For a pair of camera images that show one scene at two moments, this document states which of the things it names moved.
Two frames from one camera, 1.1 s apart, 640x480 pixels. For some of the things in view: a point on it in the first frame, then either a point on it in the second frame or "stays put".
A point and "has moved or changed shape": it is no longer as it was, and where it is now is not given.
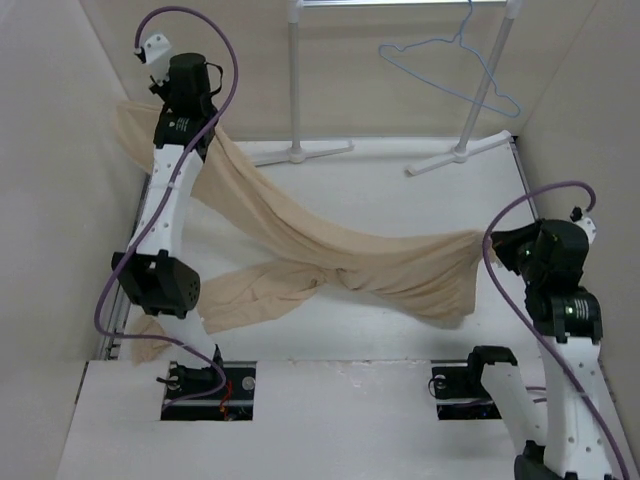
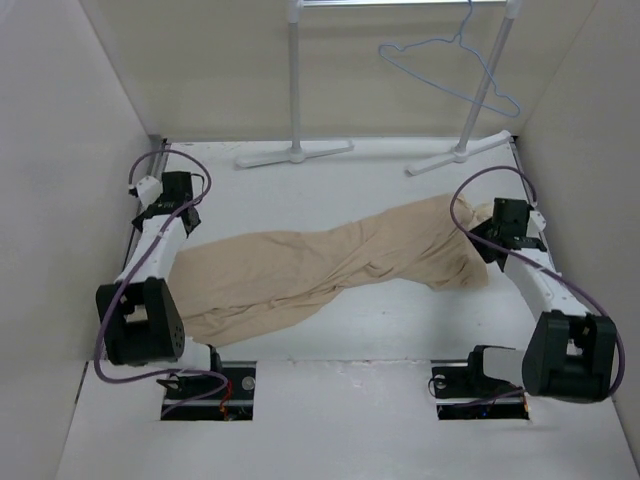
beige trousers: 431,274 has moved or changed shape
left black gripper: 162,91 -> 138,220
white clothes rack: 305,150 stays put
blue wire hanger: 446,87 stays put
